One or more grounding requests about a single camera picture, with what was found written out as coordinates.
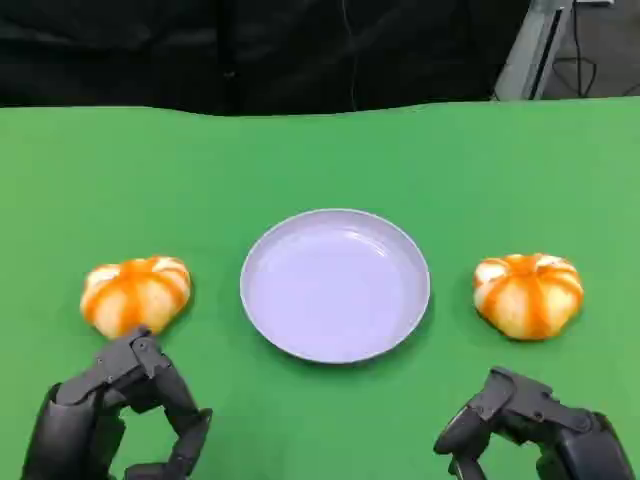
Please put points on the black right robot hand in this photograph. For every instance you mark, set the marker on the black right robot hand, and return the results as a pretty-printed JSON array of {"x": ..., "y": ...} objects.
[{"x": 565, "y": 430}]

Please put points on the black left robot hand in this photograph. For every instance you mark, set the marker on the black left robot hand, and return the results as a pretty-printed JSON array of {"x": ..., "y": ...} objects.
[{"x": 75, "y": 415}]

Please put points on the orange and white bread roll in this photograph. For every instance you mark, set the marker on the orange and white bread roll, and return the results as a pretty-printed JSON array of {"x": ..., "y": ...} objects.
[
  {"x": 530, "y": 297},
  {"x": 135, "y": 295}
]

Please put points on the lilac plate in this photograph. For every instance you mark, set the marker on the lilac plate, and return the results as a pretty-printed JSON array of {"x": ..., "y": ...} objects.
[{"x": 335, "y": 287}]

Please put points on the green table cloth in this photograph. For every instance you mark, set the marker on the green table cloth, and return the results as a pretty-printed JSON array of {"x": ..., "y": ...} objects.
[{"x": 320, "y": 160}]

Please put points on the grey metal stand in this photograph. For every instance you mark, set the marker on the grey metal stand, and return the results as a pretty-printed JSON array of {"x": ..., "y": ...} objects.
[{"x": 535, "y": 50}]

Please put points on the black backdrop curtain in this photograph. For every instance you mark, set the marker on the black backdrop curtain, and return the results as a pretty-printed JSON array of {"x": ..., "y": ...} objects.
[{"x": 200, "y": 50}]

